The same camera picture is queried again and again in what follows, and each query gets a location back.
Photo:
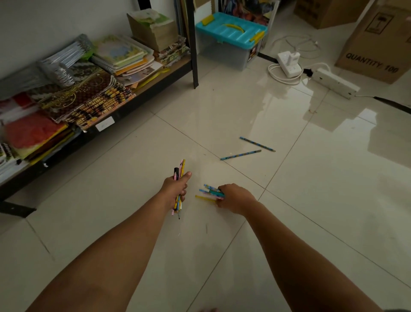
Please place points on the person's left hand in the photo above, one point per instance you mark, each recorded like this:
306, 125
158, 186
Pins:
171, 189

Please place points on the person's right hand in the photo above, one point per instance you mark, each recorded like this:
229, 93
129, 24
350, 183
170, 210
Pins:
237, 197

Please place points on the person's left thumb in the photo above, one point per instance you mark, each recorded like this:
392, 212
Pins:
186, 180

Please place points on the person's right fingers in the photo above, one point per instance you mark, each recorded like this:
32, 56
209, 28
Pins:
221, 196

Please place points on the teal pencil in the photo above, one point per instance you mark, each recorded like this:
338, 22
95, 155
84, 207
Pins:
215, 193

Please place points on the yellow striped pencil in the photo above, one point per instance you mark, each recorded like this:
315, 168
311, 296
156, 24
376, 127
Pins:
181, 168

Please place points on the black pencil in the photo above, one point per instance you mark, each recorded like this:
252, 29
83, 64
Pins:
176, 172

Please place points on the blue dotted pencil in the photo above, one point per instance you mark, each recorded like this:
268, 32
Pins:
210, 187

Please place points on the plain yellow pencil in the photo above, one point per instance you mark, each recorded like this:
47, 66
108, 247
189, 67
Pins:
205, 198

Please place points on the light blue pencil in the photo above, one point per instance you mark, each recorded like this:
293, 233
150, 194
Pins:
205, 192

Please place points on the person's left forearm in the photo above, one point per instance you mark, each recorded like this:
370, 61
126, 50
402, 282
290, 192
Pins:
106, 257

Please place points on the person's right forearm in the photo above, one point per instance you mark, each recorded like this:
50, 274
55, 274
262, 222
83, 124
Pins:
298, 260

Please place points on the blue patterned pencil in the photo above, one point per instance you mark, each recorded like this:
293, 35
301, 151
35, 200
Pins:
257, 144
240, 155

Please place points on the white shelf label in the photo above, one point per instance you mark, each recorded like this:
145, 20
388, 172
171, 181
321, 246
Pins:
104, 124

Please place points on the black metal shelf rack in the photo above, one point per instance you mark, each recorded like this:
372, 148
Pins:
160, 75

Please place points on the yellow folder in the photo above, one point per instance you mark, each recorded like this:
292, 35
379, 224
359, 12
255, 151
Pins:
154, 77

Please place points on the stack of brown gold books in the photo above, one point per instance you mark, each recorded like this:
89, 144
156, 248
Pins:
86, 99

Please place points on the stack of patterned notebooks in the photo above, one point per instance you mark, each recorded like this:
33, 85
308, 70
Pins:
175, 51

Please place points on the stack of green picture books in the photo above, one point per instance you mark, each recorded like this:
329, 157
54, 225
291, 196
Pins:
120, 54

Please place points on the clear box with turquoise lid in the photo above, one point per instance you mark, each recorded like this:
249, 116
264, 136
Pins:
229, 40

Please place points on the square white power strip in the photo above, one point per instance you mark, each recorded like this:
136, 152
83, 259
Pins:
290, 66

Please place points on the stack of brown paper books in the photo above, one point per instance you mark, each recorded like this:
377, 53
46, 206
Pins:
152, 30

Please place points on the white charger plug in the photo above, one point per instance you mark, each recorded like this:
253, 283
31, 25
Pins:
293, 58

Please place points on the long white power strip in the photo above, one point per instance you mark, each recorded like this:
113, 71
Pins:
335, 83

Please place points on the red orange book stack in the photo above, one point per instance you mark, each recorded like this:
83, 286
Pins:
32, 133

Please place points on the upright folders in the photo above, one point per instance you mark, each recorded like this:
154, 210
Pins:
183, 16

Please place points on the stack of silver wrapped packets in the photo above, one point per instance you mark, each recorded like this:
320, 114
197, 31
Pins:
65, 62

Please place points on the stack of spiral notebooks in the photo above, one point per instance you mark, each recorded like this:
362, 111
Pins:
9, 160

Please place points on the colourful poster board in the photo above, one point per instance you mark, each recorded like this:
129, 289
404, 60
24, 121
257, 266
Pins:
250, 9

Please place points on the plain brown cardboard box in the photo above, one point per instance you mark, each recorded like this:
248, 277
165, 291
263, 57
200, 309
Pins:
327, 13

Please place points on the large printed cardboard box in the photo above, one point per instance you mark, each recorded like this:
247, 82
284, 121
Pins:
375, 41

